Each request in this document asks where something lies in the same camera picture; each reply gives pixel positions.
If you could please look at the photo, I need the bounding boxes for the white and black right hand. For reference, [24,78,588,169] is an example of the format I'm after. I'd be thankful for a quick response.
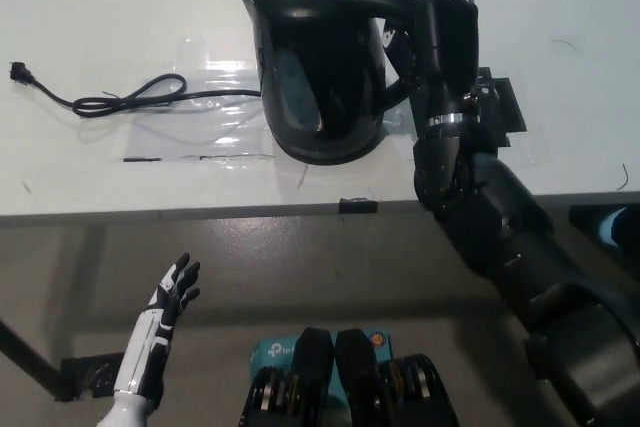
[379,0,482,126]

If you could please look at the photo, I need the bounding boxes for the white and black left hand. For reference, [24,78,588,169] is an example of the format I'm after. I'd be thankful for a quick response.
[112,252,202,399]

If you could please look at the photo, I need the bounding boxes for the black electric kettle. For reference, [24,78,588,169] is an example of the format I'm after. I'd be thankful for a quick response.
[232,0,426,161]

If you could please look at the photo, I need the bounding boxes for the round black kettle base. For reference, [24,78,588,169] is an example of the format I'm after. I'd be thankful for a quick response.
[272,139,387,166]

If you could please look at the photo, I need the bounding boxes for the black tape square patch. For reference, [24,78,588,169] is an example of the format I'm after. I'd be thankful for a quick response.
[474,66,529,148]

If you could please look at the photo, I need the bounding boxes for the teal tp-link box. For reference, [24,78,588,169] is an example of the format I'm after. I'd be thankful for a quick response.
[248,329,396,427]

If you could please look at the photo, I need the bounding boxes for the black table leg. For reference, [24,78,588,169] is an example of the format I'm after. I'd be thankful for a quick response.
[0,319,59,401]

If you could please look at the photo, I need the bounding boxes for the small black tape piece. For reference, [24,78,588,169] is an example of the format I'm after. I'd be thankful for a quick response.
[338,196,379,214]

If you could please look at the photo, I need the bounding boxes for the black robot feet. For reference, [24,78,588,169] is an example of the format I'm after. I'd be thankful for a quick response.
[237,327,461,427]

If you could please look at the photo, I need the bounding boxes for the clear plastic film sheet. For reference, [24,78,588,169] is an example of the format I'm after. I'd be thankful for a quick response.
[122,36,276,163]

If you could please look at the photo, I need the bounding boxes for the black and blue object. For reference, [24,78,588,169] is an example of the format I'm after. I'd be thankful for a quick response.
[569,204,640,251]

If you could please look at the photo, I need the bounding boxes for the black power cord with plug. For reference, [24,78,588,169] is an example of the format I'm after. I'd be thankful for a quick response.
[7,61,264,118]

